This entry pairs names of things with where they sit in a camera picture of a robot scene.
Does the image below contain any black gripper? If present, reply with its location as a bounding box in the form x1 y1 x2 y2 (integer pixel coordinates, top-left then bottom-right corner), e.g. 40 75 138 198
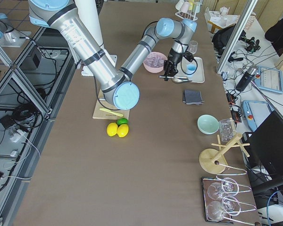
163 50 182 81

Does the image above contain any metal ice scoop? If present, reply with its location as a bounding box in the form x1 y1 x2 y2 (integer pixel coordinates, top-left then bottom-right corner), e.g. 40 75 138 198
158 75 191 84

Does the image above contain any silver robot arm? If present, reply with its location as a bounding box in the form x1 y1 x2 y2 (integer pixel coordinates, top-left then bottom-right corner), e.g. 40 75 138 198
28 0 197 110

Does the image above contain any pink bowl of ice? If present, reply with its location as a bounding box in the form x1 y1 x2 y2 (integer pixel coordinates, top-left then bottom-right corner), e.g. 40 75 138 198
143 52 167 73

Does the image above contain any light blue cup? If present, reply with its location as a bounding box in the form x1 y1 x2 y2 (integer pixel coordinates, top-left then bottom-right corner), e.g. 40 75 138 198
186 64 197 78

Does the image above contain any pale cup on rack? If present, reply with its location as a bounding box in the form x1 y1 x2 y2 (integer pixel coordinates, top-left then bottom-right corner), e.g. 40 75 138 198
175 0 190 13

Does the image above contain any wooden cup tree stand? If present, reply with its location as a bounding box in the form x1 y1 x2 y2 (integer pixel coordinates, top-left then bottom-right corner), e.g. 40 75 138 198
199 133 250 175

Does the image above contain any cream serving tray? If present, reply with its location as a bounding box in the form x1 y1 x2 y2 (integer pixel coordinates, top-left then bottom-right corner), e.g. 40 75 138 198
176 57 205 83

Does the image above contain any folded grey cloth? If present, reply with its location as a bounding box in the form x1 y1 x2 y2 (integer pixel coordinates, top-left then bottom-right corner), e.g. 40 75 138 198
183 89 204 105

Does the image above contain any clear wine glass on tray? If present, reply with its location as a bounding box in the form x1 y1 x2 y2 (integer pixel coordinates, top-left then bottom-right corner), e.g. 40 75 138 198
187 40 198 55

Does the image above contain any black backpack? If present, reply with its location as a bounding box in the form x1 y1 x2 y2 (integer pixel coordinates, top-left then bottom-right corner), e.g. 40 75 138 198
212 25 236 58

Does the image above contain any mint green bowl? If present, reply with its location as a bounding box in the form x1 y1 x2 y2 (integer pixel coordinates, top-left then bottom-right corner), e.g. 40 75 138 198
197 114 219 135

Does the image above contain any green lime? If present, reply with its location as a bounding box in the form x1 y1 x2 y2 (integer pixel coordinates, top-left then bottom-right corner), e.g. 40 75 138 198
117 118 128 126

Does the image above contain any yellow plastic knife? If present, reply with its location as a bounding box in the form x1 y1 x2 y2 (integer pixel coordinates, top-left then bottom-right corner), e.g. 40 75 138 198
99 108 124 117

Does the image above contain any black thermos bottle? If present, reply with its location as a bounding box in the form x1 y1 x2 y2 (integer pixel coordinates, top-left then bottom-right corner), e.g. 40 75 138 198
235 65 258 92

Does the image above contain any yellow lemon near board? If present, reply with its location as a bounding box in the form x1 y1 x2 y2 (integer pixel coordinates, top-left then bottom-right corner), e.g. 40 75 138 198
117 124 129 137

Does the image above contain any bamboo cutting board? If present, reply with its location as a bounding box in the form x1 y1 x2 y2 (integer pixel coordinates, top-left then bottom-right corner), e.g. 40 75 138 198
92 90 130 120

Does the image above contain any clear glass jar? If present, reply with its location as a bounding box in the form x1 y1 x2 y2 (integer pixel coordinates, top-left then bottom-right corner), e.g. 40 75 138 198
219 118 236 142

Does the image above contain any yellow lemon outer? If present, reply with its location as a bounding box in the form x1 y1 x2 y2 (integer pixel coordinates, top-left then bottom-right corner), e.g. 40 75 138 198
106 122 118 137

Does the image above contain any blue teach pendant lower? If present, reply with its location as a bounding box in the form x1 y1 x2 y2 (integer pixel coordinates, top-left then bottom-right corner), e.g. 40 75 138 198
242 100 274 131

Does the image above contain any blue teach pendant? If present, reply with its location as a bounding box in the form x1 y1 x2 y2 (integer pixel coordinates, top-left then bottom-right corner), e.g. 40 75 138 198
254 66 283 94
242 100 274 131

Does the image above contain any blue teach pendant upper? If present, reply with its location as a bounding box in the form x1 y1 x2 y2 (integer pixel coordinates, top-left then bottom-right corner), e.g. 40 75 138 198
254 66 283 94

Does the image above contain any black monitor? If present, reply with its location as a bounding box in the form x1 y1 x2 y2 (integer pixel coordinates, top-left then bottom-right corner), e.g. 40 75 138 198
249 111 283 175

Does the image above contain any upper inverted wine glass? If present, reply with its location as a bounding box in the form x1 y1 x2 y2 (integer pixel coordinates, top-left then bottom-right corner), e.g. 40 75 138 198
207 178 251 201

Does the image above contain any inverted wine glass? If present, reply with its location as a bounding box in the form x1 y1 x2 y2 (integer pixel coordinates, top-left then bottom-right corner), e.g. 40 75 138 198
207 178 251 201
207 195 257 223

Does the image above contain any black glass rack tray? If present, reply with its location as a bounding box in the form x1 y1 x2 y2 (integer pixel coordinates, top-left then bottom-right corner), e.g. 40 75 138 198
201 177 260 226

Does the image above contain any lower inverted wine glass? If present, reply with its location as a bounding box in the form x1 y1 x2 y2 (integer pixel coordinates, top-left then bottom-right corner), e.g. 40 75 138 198
207 195 257 223

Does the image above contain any white wire cup rack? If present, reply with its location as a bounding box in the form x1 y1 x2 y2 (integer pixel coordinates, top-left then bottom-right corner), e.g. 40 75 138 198
175 0 202 21

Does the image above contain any aluminium frame post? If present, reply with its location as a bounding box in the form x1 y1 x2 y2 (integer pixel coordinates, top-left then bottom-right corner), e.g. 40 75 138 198
216 0 258 74

